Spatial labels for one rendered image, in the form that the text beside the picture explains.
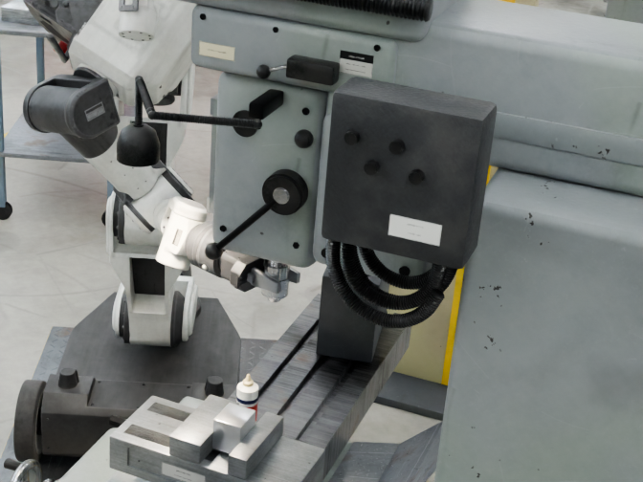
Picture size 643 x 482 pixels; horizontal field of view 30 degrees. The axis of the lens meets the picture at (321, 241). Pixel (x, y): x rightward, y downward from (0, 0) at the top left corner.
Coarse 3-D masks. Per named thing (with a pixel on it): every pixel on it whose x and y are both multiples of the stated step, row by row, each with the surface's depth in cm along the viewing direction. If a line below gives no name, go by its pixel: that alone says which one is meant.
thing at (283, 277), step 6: (264, 270) 208; (276, 276) 208; (282, 276) 208; (288, 276) 209; (282, 282) 209; (288, 282) 210; (282, 288) 209; (264, 294) 210; (270, 294) 209; (276, 294) 209; (282, 294) 210
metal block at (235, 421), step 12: (228, 408) 207; (240, 408) 208; (216, 420) 204; (228, 420) 204; (240, 420) 204; (252, 420) 207; (216, 432) 205; (228, 432) 204; (240, 432) 203; (216, 444) 206; (228, 444) 205
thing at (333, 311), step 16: (352, 288) 244; (384, 288) 254; (320, 304) 248; (336, 304) 246; (368, 304) 245; (320, 320) 249; (336, 320) 248; (352, 320) 247; (320, 336) 250; (336, 336) 250; (352, 336) 249; (368, 336) 248; (320, 352) 252; (336, 352) 251; (352, 352) 250; (368, 352) 250
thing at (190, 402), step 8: (184, 400) 248; (192, 400) 248; (200, 400) 248; (344, 448) 237; (336, 464) 232; (120, 472) 224; (328, 472) 229; (112, 480) 222; (120, 480) 222; (128, 480) 222; (136, 480) 222; (144, 480) 223; (328, 480) 227
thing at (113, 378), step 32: (96, 320) 325; (224, 320) 330; (64, 352) 309; (96, 352) 310; (128, 352) 311; (160, 352) 313; (192, 352) 314; (224, 352) 315; (64, 384) 286; (96, 384) 293; (128, 384) 294; (160, 384) 295; (192, 384) 292; (224, 384) 293; (64, 416) 283; (96, 416) 283; (128, 416) 284; (64, 448) 287
